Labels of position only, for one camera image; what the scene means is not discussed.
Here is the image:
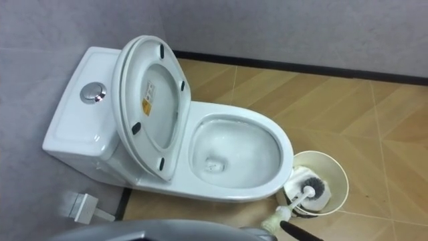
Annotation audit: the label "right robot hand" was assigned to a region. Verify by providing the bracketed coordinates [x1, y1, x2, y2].
[279, 220, 325, 241]

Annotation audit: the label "white toilet brush grey bristles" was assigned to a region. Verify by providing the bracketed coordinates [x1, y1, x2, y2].
[261, 177, 326, 234]

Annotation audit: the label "cream round waste bin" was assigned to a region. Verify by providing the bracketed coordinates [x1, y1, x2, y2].
[292, 150, 350, 217]

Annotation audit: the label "white toilet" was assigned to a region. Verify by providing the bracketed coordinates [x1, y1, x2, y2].
[41, 46, 295, 204]

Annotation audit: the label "robot body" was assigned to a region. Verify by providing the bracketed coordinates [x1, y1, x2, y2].
[46, 219, 279, 241]

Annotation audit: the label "white toilet seat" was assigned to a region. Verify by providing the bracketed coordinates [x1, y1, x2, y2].
[119, 35, 192, 183]

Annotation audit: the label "white toilet lid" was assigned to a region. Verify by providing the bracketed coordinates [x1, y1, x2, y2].
[110, 35, 158, 177]

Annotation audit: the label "white wall box with pipe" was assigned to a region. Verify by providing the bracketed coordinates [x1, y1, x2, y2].
[59, 191, 116, 226]

